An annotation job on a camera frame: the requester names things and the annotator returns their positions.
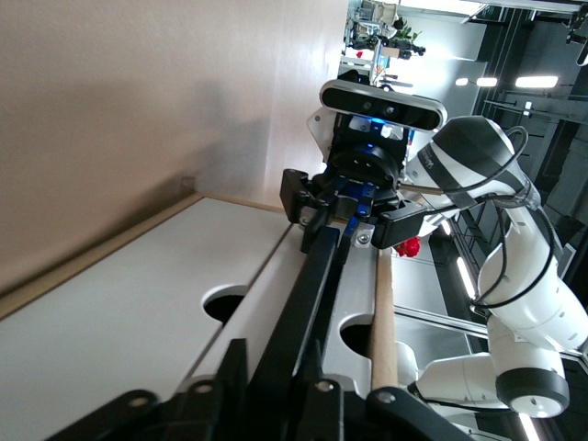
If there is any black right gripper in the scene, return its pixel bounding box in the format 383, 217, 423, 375
278, 142, 428, 250

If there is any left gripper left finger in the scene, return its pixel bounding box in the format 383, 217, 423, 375
45, 338, 252, 441

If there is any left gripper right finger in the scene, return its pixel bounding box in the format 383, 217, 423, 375
293, 342, 477, 441

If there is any white rack with holes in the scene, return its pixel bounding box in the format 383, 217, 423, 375
183, 220, 383, 401

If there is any black metal drawer handle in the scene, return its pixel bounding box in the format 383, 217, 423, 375
246, 223, 365, 441

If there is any wooden drawer cabinet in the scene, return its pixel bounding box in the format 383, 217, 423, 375
0, 191, 400, 401

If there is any artificial red rose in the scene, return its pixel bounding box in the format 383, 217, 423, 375
393, 235, 422, 259

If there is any green potted plant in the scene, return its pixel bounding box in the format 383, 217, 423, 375
390, 16, 424, 49

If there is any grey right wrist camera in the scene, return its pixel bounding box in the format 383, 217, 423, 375
320, 78, 449, 133

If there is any white front drawer without handle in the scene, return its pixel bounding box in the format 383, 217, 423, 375
0, 197, 295, 441

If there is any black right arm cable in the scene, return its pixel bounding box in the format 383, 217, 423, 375
398, 125, 564, 311

